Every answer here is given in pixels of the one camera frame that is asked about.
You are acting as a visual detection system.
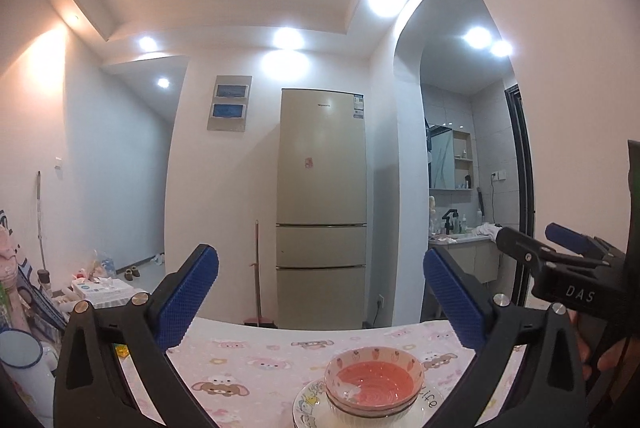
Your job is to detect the black door frame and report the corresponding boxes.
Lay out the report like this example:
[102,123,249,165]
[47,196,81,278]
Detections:
[504,83,537,309]

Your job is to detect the plastic shopping bags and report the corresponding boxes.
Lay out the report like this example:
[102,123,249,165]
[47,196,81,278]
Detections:
[90,251,117,279]

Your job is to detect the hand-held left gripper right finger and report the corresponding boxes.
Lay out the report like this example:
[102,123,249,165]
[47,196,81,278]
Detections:
[422,246,587,428]

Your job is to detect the white cartoon plate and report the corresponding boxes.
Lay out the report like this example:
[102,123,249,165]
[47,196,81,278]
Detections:
[292,378,444,428]

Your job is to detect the beige vanity cabinet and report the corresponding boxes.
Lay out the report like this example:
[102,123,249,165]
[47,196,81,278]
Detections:
[429,235,501,324]

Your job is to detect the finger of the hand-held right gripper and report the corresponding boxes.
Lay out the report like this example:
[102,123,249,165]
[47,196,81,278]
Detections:
[497,225,608,271]
[545,222,627,260]

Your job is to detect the white tissue box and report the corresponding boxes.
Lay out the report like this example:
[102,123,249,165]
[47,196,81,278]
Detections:
[70,278,137,305]

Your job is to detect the pink cartoon tablecloth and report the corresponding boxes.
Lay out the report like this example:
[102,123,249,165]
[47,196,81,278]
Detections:
[112,315,531,428]

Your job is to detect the white towel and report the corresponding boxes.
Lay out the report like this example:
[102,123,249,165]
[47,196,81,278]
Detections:
[475,222,504,242]

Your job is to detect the white enamel cup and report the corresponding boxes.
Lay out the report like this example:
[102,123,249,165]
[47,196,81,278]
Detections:
[0,330,49,410]

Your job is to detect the person's right hand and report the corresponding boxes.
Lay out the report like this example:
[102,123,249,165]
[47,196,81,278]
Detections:
[570,308,633,375]

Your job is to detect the bathroom mirror cabinet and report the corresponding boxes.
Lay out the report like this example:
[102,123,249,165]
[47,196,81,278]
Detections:
[425,123,475,192]

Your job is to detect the pink-lined carrot pattern bowl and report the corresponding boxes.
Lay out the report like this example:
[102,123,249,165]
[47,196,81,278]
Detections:
[327,395,418,421]
[324,347,426,414]

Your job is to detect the beige refrigerator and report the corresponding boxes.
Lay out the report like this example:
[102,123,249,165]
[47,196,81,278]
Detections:
[276,88,369,330]

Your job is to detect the grey wall electrical panel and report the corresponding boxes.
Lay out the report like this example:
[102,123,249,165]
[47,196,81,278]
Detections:
[207,75,253,132]

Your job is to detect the black faucet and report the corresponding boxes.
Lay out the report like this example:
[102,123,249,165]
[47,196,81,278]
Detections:
[441,208,460,237]

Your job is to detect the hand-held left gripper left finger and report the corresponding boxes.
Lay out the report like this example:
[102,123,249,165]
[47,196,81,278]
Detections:
[52,244,221,428]

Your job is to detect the broom with red handle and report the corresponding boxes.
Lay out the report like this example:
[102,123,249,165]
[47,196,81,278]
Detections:
[247,219,276,327]

